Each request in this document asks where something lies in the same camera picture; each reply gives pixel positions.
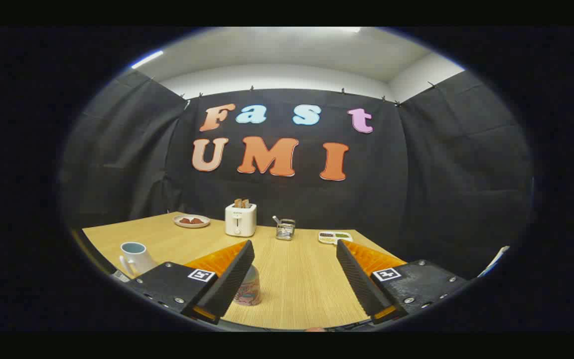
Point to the silver juice bottle patterned label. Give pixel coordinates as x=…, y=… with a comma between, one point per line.
x=251, y=291

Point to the black backdrop cloth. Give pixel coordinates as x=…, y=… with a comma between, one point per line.
x=441, y=174

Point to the white toaster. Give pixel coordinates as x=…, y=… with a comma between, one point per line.
x=240, y=222

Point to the white divided snack tray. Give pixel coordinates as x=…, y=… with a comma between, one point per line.
x=335, y=238

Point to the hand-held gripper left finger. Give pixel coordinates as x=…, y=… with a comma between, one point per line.
x=232, y=284

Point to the white cup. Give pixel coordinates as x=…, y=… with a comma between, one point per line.
x=139, y=257

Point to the round plate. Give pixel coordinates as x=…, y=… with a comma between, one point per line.
x=192, y=225

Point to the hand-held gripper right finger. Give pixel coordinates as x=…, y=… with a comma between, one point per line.
x=359, y=284

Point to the metal spoon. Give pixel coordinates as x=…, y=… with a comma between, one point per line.
x=277, y=219

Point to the wooden table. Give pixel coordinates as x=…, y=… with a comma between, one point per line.
x=297, y=279

